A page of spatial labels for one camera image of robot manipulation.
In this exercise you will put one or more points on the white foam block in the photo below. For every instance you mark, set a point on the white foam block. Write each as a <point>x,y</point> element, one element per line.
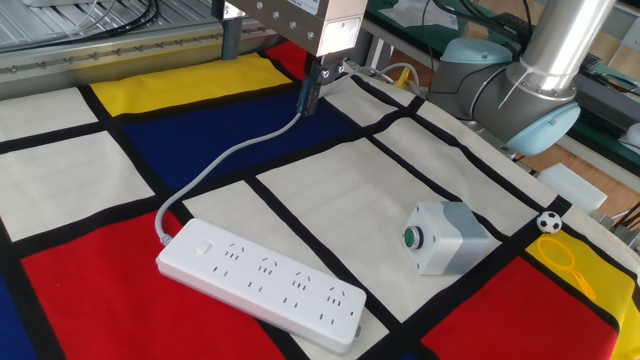
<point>570,187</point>

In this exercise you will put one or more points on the white computer mouse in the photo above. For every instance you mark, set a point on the white computer mouse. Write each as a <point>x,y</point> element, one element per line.
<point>632,137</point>

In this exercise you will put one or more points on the black keyboard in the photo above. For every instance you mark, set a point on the black keyboard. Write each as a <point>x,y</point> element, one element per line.
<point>510,25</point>

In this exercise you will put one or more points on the white power strip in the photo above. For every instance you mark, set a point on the white power strip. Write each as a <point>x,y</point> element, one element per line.
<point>260,280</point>

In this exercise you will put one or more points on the small soccer ball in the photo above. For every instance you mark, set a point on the small soccer ball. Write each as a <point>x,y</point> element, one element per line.
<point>549,222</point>

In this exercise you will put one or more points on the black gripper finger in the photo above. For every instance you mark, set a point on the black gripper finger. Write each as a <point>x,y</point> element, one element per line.
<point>233,40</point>
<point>310,95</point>

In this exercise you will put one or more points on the grey box with green button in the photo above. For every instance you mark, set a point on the grey box with green button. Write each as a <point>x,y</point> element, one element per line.
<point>450,240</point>

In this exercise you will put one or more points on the yellow plastic loop toy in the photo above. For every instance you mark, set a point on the yellow plastic loop toy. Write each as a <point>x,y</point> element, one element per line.
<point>582,285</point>

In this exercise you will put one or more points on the colour block tablecloth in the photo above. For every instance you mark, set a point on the colour block tablecloth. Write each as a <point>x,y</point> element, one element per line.
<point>350,200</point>

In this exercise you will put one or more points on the silver grey UR5 robot arm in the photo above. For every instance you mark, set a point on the silver grey UR5 robot arm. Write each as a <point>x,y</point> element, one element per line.
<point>550,45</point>

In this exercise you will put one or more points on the clear plastic bag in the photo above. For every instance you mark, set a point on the clear plastic bag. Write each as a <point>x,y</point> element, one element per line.
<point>420,12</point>

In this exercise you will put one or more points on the white zip tie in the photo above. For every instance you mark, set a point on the white zip tie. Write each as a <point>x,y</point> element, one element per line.
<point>513,90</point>

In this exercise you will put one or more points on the metal Schunk gripper body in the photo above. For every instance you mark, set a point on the metal Schunk gripper body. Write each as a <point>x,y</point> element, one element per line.
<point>280,15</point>

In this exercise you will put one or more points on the yellow plug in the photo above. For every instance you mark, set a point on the yellow plug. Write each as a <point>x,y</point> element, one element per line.
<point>404,77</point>

